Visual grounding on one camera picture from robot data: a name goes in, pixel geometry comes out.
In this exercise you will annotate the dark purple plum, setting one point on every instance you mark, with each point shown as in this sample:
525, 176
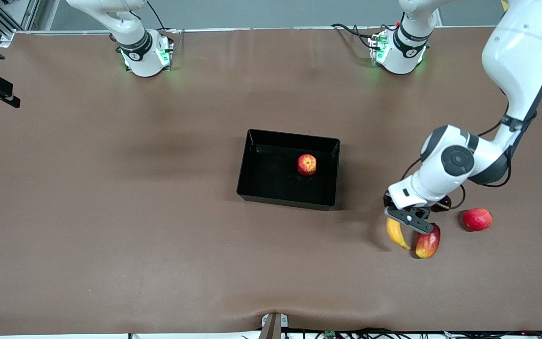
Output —
446, 203

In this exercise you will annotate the red yellow apple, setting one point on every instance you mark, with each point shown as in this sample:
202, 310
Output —
306, 165

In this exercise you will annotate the red apple right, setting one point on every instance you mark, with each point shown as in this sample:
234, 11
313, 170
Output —
477, 219

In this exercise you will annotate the brown table cover mat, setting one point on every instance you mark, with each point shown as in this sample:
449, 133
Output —
111, 212

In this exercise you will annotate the black plastic box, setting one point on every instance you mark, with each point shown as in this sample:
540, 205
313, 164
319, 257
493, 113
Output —
271, 174

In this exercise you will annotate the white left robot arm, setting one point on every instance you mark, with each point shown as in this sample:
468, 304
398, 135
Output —
515, 56

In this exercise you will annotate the yellow banana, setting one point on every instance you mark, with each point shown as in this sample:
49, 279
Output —
397, 235

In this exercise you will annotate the red yellow mango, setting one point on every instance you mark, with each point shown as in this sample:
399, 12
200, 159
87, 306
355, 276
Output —
427, 245

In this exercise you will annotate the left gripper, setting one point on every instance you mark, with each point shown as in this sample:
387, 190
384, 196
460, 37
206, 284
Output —
439, 203

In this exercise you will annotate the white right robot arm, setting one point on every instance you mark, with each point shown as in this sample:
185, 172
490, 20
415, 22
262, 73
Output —
139, 52

